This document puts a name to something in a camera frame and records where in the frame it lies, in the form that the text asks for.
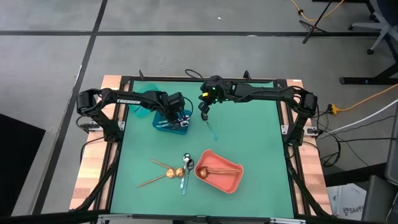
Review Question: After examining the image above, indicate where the black table frame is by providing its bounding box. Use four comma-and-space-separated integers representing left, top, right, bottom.
70, 70, 335, 224

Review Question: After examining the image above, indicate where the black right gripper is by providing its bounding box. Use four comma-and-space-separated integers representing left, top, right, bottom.
198, 75, 234, 121

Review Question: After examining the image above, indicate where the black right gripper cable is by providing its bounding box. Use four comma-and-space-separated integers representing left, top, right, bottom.
185, 68, 205, 79

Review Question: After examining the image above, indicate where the blue plastic bin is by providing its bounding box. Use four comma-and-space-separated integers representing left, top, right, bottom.
152, 107, 192, 136

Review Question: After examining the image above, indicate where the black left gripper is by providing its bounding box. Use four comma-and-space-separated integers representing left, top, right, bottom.
164, 91, 191, 129

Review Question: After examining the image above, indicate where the light teal translucent bin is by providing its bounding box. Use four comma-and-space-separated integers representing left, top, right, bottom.
128, 80, 162, 119

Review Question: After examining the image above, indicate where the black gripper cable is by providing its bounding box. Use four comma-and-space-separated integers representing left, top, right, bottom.
183, 96, 194, 118
185, 68, 205, 79

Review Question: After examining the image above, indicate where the grey office chair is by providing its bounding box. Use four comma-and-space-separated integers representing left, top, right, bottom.
347, 0, 398, 55

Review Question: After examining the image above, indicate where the yellow extension cable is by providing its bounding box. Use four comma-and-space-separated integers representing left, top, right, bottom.
337, 83, 398, 112

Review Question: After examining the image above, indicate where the grey equipment case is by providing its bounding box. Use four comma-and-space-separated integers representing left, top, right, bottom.
360, 175, 398, 224

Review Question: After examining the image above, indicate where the black spoon teal handle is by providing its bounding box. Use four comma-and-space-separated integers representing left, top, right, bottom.
181, 159, 195, 197
201, 113, 218, 142

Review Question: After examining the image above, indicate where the white cable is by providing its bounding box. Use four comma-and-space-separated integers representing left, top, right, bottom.
326, 98, 398, 134

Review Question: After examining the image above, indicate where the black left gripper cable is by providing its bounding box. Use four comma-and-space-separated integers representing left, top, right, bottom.
183, 96, 194, 118

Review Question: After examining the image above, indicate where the yellow cable with black plug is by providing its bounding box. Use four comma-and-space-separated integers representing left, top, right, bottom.
290, 0, 346, 22

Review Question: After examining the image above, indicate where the black floor cable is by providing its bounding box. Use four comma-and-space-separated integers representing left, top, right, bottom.
320, 115, 398, 167

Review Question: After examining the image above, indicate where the white cardboard box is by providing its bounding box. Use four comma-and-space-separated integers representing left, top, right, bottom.
325, 183, 368, 222

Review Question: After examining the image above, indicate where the orange plastic bin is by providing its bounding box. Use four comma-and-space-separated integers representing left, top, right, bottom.
194, 149, 244, 195

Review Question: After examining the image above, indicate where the black desk base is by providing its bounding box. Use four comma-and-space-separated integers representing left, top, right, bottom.
338, 62, 398, 86

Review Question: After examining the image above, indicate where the black box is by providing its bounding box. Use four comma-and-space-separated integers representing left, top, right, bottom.
0, 113, 47, 217

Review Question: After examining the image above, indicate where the green table mat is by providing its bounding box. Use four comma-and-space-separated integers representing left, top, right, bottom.
110, 79, 295, 218

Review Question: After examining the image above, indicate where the black tripod stand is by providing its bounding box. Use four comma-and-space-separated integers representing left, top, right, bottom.
298, 0, 333, 44

